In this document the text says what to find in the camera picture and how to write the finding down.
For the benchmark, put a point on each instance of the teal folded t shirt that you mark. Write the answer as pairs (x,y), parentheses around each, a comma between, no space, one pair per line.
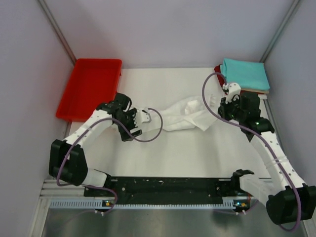
(249,75)

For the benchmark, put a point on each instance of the aluminium frame rail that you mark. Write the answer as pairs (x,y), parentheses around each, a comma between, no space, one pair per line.
(49,191)

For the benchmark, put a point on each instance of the grey cable duct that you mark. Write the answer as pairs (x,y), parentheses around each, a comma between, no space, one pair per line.
(105,204)

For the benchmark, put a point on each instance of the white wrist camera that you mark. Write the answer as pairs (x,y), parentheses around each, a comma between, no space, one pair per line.
(143,116)
(232,91)

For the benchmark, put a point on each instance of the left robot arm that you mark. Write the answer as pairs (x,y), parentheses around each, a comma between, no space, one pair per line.
(67,158)

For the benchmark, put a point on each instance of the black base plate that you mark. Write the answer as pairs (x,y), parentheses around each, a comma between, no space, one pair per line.
(172,190)

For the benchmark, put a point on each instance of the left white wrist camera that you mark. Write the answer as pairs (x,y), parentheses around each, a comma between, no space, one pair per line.
(143,116)

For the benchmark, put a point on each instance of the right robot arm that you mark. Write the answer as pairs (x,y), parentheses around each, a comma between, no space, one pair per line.
(289,198)

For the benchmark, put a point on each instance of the red folded t shirt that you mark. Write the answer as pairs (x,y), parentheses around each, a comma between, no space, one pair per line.
(221,78)

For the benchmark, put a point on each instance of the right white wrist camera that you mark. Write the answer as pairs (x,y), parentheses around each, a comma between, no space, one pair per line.
(232,91)

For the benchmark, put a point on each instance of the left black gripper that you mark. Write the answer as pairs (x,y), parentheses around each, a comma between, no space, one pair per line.
(131,113)

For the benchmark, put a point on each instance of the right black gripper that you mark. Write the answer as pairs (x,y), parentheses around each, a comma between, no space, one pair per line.
(223,106)

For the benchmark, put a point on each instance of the beige folded t shirt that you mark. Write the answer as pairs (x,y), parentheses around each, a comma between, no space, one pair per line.
(255,90)

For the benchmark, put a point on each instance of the red plastic tray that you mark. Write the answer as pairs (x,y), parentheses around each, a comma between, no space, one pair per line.
(91,82)

